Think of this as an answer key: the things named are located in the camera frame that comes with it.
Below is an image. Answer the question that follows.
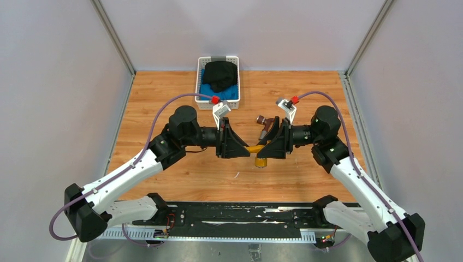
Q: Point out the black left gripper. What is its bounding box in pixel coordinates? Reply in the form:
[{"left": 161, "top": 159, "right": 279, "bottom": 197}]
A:
[{"left": 182, "top": 117, "right": 251, "bottom": 159}]

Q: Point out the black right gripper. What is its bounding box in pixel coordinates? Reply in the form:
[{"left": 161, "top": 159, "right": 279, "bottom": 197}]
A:
[{"left": 254, "top": 117, "right": 321, "bottom": 159}]

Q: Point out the brown faucet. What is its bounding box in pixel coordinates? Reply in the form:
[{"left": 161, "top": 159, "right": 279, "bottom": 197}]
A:
[{"left": 256, "top": 115, "right": 275, "bottom": 140}]

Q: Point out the yellow brass faucet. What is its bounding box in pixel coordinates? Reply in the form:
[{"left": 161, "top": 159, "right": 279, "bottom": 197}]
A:
[{"left": 246, "top": 145, "right": 268, "bottom": 168}]

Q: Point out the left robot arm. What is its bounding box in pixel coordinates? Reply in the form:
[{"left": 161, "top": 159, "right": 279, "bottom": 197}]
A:
[{"left": 63, "top": 105, "right": 250, "bottom": 242}]

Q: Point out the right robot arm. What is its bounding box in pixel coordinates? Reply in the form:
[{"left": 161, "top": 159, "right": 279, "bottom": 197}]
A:
[{"left": 256, "top": 105, "right": 425, "bottom": 261}]

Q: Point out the white plastic basket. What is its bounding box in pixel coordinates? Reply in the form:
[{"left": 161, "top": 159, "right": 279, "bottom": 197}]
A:
[{"left": 195, "top": 56, "right": 241, "bottom": 109}]

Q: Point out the blue cloth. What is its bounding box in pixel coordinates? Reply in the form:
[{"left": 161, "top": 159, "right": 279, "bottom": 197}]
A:
[{"left": 199, "top": 69, "right": 239, "bottom": 100}]

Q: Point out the black cloth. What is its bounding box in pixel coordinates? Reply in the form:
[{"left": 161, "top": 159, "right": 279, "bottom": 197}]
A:
[{"left": 203, "top": 61, "right": 238, "bottom": 92}]

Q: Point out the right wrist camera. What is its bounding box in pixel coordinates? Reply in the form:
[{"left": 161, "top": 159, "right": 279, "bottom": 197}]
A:
[{"left": 276, "top": 98, "right": 297, "bottom": 124}]

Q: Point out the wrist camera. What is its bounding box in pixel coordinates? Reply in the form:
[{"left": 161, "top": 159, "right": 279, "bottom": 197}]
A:
[
  {"left": 276, "top": 98, "right": 297, "bottom": 124},
  {"left": 212, "top": 100, "right": 231, "bottom": 129}
]

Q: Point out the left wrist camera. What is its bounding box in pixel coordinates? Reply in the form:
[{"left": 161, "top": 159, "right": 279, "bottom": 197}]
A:
[{"left": 212, "top": 100, "right": 231, "bottom": 129}]

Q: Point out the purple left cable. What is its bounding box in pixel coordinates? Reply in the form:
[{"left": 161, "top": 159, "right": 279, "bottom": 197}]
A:
[{"left": 49, "top": 93, "right": 221, "bottom": 248}]

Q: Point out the purple cable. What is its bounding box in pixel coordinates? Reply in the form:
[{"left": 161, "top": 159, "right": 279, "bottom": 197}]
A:
[
  {"left": 291, "top": 91, "right": 425, "bottom": 262},
  {"left": 49, "top": 93, "right": 221, "bottom": 248}
]

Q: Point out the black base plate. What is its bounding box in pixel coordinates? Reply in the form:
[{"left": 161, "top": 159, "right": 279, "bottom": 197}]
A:
[{"left": 132, "top": 201, "right": 349, "bottom": 240}]

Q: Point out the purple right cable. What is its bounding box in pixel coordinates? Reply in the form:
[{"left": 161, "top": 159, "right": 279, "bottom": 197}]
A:
[{"left": 291, "top": 91, "right": 425, "bottom": 262}]

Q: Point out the aluminium frame rail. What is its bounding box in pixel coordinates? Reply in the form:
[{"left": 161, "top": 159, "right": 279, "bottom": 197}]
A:
[{"left": 78, "top": 202, "right": 408, "bottom": 243}]

